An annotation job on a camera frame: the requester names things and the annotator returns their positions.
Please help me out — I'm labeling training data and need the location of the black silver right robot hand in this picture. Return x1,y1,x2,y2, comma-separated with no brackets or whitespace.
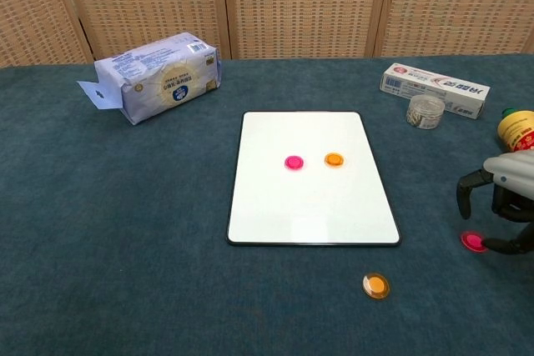
456,149,534,257

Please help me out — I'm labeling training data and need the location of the white magnetic board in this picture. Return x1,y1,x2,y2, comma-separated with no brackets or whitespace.
226,111,402,248

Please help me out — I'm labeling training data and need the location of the yellow bottle green cap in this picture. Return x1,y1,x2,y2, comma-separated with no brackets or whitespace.
495,108,534,153

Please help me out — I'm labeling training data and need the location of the small clear plastic jar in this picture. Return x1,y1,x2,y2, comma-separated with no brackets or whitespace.
406,94,446,131

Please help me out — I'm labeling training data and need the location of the white toothpaste box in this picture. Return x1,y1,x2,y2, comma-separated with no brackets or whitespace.
379,63,491,119

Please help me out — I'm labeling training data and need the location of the woven bamboo folding screen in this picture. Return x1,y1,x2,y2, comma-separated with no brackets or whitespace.
0,0,534,68

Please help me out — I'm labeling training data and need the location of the lavender tissue pack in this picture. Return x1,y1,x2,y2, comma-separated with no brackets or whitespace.
76,33,224,126

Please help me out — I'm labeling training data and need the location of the teal table cloth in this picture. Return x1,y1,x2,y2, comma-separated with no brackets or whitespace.
0,53,534,356

